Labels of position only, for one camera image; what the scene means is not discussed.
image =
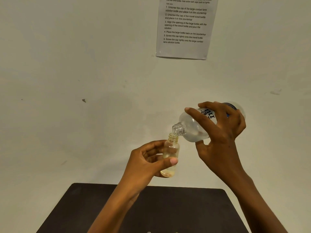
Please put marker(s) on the white printed instruction sheet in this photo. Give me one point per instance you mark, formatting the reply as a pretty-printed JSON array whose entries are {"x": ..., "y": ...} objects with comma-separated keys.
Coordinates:
[{"x": 186, "y": 26}]

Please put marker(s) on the person's right middle finger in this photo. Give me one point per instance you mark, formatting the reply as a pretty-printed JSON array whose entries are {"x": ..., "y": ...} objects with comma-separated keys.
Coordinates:
[{"x": 216, "y": 114}]

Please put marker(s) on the person's left hand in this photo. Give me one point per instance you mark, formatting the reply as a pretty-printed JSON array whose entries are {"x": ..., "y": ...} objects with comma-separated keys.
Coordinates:
[{"x": 138, "y": 171}]

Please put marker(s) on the person's right hand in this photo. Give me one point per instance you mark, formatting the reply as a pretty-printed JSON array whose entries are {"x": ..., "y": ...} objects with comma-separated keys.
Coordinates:
[{"x": 222, "y": 152}]

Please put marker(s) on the large clear plastic bottle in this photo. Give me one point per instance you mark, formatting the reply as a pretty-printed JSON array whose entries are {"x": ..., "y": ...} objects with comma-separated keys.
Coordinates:
[{"x": 192, "y": 131}]

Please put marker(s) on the person's right forearm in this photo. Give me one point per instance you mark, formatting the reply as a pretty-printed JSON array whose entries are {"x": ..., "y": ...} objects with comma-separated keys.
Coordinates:
[{"x": 257, "y": 208}]

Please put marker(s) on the person's right little finger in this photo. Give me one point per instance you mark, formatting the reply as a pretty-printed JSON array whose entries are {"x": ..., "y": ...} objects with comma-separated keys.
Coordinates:
[{"x": 243, "y": 123}]

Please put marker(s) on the person's right thumb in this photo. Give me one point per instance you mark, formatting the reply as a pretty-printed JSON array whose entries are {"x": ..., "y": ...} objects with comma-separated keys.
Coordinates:
[{"x": 201, "y": 149}]

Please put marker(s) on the person's left forearm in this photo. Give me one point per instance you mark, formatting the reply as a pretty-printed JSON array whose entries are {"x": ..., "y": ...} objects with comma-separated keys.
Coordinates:
[{"x": 114, "y": 211}]

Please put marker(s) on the small clear travel bottle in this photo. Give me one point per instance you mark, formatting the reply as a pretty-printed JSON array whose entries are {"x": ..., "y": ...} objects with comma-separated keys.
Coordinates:
[{"x": 171, "y": 149}]

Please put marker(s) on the person's left thumb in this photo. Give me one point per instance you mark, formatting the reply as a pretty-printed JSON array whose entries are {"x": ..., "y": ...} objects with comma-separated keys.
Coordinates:
[{"x": 165, "y": 163}]

